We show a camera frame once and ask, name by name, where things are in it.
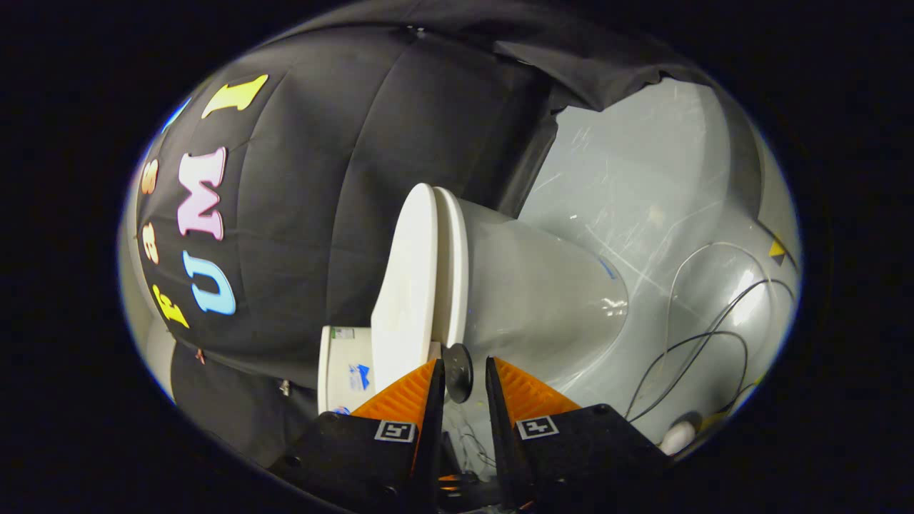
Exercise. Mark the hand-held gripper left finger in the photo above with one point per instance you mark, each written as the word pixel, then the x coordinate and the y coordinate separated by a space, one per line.
pixel 432 421

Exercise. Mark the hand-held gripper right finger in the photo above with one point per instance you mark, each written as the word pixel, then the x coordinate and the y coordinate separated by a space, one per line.
pixel 500 421

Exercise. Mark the white toilet lid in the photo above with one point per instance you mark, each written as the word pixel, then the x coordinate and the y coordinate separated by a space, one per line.
pixel 407 285

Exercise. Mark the white ceramic toilet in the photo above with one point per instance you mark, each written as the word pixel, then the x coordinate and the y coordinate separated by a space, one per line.
pixel 528 285

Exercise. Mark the small white rounded object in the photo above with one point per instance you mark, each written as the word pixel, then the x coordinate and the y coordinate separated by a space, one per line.
pixel 678 437

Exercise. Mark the black backdrop cloth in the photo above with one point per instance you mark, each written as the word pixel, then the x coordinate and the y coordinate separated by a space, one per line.
pixel 300 214

